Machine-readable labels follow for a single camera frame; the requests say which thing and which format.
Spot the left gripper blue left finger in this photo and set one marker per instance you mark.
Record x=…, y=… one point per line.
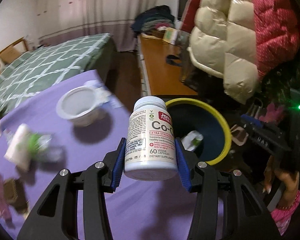
x=117, y=165

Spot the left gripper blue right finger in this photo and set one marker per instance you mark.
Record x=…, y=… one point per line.
x=183, y=169

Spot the white supplement pill bottle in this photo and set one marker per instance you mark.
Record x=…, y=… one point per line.
x=150, y=145

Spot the green white plastic bottle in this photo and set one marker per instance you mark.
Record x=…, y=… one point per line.
x=192, y=140

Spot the yellow rimmed blue trash bin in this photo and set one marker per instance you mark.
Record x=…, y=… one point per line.
x=193, y=115

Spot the person right hand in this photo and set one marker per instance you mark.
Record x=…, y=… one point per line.
x=290, y=180

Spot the pink floral garment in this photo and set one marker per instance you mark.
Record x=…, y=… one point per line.
x=282, y=215

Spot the white yogurt cup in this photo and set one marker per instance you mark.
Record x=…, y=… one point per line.
x=80, y=106

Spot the green patterned tissue box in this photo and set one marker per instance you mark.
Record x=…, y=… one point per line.
x=17, y=151

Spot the wooden bench cabinet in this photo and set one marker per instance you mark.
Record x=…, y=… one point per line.
x=159, y=78

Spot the red quilted jacket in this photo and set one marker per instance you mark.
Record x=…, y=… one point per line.
x=277, y=28

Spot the cream puffer jacket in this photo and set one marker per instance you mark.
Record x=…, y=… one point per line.
x=223, y=44

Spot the bed with green plaid cover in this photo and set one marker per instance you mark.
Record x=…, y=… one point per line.
x=38, y=70

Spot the small cardboard box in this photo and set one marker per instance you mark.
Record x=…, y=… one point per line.
x=170, y=35

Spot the pile of dark clothes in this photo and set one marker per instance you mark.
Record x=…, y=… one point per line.
x=148, y=19

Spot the pink striped curtain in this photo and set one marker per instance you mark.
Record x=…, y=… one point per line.
x=63, y=20

